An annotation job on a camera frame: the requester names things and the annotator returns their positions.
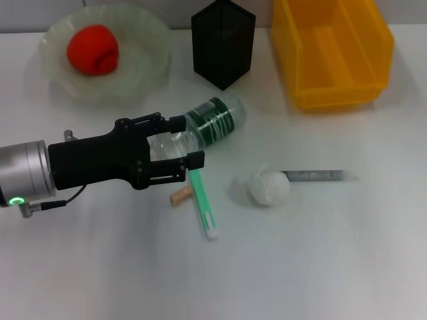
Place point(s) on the orange toy fruit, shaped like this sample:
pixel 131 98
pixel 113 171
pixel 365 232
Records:
pixel 91 50

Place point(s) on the silver left connector plug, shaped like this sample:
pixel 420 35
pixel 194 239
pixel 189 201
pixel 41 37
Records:
pixel 69 136

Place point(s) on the green pen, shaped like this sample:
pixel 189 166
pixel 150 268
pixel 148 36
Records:
pixel 205 206

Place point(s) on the yellow plastic bin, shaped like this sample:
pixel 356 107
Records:
pixel 333 60

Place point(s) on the pale green glass fruit plate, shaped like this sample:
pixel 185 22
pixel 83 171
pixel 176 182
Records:
pixel 133 66

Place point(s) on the beige eraser with barcode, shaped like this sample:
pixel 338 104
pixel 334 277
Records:
pixel 180 197

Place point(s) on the white paper ball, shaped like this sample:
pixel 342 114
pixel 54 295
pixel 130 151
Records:
pixel 270 188

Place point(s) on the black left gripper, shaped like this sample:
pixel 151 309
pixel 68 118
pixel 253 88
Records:
pixel 96 160

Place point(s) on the black mesh pen holder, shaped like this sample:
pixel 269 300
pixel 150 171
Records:
pixel 221 46

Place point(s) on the clear green-label water bottle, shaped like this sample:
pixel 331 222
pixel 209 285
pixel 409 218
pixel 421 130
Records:
pixel 213 123

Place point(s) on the grey glitter pen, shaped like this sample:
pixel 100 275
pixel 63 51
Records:
pixel 317 175

